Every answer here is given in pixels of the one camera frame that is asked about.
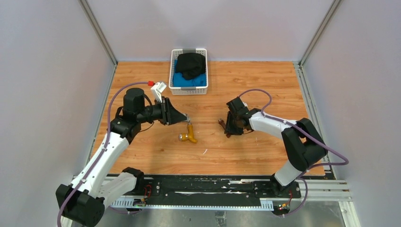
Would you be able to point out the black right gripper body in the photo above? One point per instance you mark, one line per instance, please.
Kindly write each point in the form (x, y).
(232, 126)

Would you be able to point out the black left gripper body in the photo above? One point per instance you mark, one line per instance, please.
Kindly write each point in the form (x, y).
(166, 118)

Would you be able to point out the brown faucet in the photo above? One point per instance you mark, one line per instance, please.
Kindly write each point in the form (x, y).
(223, 124)

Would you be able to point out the silver pipe fitting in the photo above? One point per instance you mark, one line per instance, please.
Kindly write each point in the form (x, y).
(188, 120)

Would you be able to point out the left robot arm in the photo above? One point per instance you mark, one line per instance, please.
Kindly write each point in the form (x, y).
(86, 198)

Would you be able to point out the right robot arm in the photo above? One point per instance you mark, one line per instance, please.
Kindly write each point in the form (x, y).
(303, 144)

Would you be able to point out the yellow brass faucet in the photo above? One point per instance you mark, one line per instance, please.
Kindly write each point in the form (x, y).
(189, 136)

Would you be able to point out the blue cloth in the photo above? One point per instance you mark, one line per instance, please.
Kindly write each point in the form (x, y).
(180, 81)

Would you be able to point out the white plastic basket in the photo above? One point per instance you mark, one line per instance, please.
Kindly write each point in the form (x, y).
(182, 91)

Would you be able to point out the black cloth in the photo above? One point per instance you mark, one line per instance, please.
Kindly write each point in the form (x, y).
(191, 65)

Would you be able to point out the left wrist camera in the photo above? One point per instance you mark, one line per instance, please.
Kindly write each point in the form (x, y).
(157, 90)

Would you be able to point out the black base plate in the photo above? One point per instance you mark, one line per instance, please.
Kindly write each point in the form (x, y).
(210, 191)

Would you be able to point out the aluminium frame rail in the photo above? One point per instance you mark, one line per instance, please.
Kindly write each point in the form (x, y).
(312, 189)

